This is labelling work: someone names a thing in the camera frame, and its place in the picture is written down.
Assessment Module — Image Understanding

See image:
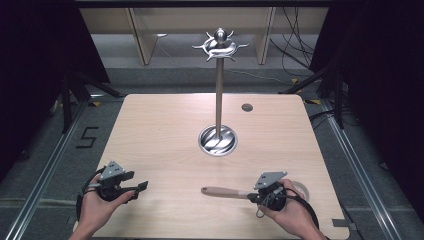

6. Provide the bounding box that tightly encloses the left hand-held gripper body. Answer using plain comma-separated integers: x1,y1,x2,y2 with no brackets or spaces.
96,160,132,202

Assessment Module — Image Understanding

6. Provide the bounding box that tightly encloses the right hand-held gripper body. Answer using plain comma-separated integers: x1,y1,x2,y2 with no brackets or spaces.
253,171,289,212

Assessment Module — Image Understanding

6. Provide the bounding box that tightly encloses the wooden handled utensil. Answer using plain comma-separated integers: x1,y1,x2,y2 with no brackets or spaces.
200,186,255,201

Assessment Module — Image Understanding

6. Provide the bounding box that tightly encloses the person's right hand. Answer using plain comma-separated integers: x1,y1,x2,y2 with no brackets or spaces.
258,178,323,240

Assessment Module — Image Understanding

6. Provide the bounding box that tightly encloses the person's left hand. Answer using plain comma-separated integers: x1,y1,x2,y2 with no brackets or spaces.
77,188,136,235

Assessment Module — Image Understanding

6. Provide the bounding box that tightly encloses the roll of clear tape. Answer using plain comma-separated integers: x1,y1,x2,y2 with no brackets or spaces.
291,180,311,203

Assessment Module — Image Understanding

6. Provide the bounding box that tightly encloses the black metal stand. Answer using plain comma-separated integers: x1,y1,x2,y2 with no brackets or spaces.
279,54,348,130
59,70,125,135

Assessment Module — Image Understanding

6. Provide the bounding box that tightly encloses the grey tape strip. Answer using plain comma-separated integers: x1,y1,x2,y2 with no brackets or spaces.
331,218,358,232

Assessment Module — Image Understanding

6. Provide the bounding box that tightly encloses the metal utensil stand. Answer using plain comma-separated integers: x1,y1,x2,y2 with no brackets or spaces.
192,27,250,158

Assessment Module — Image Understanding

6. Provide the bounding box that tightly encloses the dark curtain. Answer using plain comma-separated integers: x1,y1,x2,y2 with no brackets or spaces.
308,0,424,214
0,0,112,183

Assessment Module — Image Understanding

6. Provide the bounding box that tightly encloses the light wooden shelf unit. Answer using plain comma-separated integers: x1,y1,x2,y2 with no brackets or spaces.
79,6,330,67

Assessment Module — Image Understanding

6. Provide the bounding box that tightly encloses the grey cord loop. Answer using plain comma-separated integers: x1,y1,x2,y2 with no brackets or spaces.
255,194,273,219

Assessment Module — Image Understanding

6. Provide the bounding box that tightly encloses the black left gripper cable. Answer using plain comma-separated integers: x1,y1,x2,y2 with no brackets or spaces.
75,166,106,223

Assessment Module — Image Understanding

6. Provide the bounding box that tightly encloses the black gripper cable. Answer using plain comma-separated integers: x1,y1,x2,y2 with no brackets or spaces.
75,166,106,223
282,187,321,231

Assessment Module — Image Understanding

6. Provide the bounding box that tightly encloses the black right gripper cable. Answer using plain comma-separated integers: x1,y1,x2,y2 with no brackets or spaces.
282,187,321,231

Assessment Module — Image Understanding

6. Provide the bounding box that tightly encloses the aluminium floor rail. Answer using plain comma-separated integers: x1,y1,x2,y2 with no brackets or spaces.
320,99,403,240
2,99,88,240

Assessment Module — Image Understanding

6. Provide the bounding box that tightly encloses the bundle of black floor cables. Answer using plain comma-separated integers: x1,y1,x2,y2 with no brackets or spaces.
269,6,322,72

